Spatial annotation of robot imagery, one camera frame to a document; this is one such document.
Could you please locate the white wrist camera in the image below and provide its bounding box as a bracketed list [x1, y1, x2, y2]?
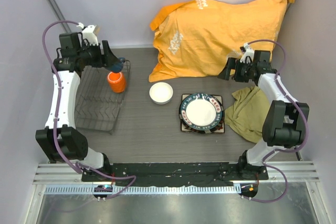
[77, 23, 100, 46]
[240, 42, 254, 63]

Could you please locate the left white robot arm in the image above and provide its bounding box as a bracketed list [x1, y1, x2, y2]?
[35, 27, 125, 182]

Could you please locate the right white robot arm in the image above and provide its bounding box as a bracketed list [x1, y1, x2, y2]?
[218, 50, 309, 179]

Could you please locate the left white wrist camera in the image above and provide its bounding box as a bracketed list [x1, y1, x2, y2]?
[77, 23, 100, 46]

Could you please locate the olive green cloth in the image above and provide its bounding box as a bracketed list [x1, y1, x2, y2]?
[225, 86, 270, 144]

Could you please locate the blue cup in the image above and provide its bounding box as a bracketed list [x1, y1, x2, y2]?
[107, 57, 126, 73]

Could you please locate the orange pillowcase cloth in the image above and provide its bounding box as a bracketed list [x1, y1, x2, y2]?
[149, 0, 295, 82]

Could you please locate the black rimmed round plate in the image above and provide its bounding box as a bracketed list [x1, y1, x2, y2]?
[178, 100, 226, 135]

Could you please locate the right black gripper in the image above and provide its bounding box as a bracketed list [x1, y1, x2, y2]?
[217, 58, 256, 83]

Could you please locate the white round plate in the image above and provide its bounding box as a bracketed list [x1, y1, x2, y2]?
[180, 92, 224, 132]

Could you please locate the black wire dish rack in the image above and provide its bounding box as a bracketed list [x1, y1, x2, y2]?
[75, 67, 126, 134]

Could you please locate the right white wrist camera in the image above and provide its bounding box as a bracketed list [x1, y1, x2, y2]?
[240, 42, 254, 63]

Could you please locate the white cable duct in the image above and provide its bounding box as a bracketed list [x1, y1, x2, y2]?
[45, 184, 241, 195]

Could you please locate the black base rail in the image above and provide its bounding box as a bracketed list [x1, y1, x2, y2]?
[81, 161, 268, 188]

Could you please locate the white ribbed bowl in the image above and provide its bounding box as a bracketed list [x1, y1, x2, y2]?
[149, 82, 173, 104]

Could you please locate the orange cup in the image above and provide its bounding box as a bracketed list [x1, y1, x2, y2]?
[107, 72, 127, 93]

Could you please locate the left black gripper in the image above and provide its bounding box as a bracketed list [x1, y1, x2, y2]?
[77, 40, 118, 68]

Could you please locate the square floral plate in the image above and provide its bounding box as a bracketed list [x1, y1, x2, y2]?
[180, 93, 226, 134]

